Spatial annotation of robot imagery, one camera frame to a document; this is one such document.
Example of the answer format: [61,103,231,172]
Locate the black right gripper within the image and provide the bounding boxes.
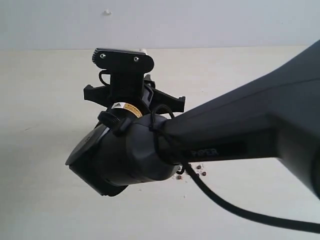
[83,70,186,115]

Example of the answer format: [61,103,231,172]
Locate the white paint brush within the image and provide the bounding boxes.
[137,48,148,55]

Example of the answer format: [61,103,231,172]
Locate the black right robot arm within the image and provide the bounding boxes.
[66,42,320,197]

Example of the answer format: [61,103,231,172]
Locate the brown beads and white powder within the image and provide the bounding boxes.
[172,163,208,181]

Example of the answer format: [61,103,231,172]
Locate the white wall plug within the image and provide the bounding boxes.
[102,9,112,16]

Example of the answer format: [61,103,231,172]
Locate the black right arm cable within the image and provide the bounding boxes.
[98,69,320,226]

